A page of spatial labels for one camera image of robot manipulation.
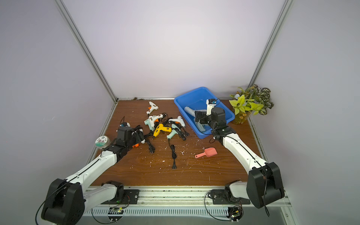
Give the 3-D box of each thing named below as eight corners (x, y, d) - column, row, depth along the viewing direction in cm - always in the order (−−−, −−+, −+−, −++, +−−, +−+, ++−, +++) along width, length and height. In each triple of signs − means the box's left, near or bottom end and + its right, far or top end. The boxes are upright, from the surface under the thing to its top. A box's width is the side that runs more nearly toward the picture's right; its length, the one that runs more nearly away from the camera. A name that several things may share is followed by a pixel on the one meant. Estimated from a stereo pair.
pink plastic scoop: (195, 160, 88) (196, 158, 86) (193, 153, 91) (194, 151, 89) (216, 154, 90) (217, 152, 88) (214, 148, 93) (214, 146, 91)
